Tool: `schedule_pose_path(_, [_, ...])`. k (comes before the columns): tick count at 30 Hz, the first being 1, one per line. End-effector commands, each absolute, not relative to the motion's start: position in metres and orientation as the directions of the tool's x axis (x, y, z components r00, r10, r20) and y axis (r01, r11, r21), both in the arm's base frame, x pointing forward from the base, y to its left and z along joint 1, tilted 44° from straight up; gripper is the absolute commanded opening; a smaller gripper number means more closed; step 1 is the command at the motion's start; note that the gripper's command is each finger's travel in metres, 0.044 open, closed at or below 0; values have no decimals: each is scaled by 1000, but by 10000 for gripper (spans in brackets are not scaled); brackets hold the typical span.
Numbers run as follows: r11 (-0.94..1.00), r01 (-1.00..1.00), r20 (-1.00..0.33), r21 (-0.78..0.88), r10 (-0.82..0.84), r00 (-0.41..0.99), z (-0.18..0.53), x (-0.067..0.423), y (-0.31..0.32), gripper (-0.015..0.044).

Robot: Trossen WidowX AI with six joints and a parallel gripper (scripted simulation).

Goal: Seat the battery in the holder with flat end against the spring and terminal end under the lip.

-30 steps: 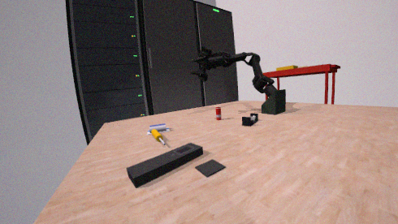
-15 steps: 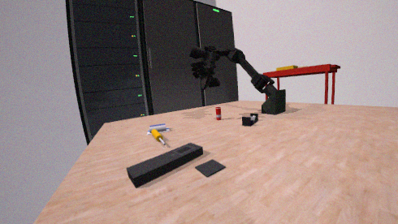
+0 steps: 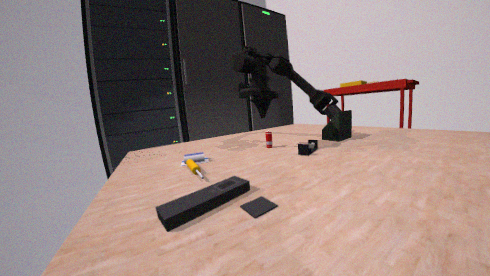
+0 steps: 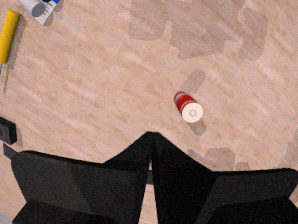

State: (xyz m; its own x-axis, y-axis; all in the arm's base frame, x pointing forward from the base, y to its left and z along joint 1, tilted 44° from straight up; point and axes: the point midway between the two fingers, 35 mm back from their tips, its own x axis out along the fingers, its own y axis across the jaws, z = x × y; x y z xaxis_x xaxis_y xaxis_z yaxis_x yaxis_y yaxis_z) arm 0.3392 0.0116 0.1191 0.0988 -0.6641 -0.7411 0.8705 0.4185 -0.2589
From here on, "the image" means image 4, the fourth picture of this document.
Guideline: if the dark grey flat square plate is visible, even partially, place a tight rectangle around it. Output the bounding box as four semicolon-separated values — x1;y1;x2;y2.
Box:
3;144;17;160

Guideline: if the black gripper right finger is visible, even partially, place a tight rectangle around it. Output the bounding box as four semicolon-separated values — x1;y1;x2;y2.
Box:
150;132;298;224

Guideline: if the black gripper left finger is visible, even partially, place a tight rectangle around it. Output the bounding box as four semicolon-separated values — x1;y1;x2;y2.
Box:
11;132;153;224

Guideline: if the red battery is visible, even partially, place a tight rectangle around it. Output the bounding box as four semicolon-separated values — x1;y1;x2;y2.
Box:
173;91;204;123

